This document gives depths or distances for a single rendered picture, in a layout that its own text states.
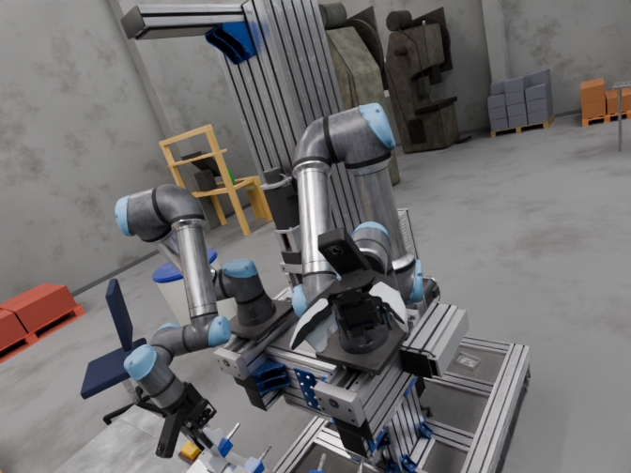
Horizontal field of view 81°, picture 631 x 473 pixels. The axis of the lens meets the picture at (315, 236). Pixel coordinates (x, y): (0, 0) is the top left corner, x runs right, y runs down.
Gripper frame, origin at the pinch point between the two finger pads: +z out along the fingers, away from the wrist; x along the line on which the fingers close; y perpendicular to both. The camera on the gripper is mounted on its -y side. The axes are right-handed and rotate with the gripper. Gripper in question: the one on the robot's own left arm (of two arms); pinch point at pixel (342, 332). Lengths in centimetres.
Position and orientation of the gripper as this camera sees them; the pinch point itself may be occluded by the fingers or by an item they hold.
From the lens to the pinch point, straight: 46.4
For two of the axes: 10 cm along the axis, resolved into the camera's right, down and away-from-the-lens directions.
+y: 4.1, 8.7, 2.7
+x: -8.9, 3.1, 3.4
